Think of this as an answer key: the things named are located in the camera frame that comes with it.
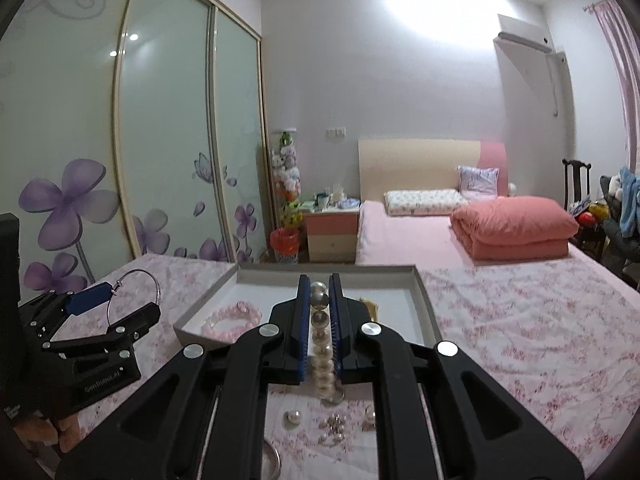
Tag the pearl stud near bracelet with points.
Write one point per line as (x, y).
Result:
(368, 423)

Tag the pink curtain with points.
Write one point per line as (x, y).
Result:
(623, 42)

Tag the floral sliding wardrobe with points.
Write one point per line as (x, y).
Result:
(131, 127)

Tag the chair with blue clothes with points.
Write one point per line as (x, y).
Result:
(621, 254)

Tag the dark wooden chair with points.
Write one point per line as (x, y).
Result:
(577, 182)

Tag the white floral pillow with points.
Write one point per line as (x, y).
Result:
(422, 203)

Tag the folded coral pink duvet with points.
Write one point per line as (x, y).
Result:
(519, 228)

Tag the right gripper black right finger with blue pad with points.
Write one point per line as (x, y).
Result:
(438, 414)

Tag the small lilac pillow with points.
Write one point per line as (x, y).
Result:
(478, 183)

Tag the cream and pink headboard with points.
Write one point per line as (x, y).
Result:
(424, 164)

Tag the white wall air conditioner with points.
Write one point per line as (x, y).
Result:
(524, 34)

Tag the white wall socket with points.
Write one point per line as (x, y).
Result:
(338, 133)

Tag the pink nightstand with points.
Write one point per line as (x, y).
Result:
(332, 235)

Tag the plush toy tower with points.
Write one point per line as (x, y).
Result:
(285, 178)

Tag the person's left hand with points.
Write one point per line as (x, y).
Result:
(66, 433)

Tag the single pearl earring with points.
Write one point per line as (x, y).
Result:
(292, 418)

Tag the silver bangle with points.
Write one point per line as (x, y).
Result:
(130, 292)

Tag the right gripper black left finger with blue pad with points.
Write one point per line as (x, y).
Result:
(202, 415)

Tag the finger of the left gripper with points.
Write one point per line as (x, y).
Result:
(121, 336)
(50, 310)

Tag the red waste bin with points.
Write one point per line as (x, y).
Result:
(284, 243)

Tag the silver chain pearl earrings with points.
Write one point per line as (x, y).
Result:
(332, 430)

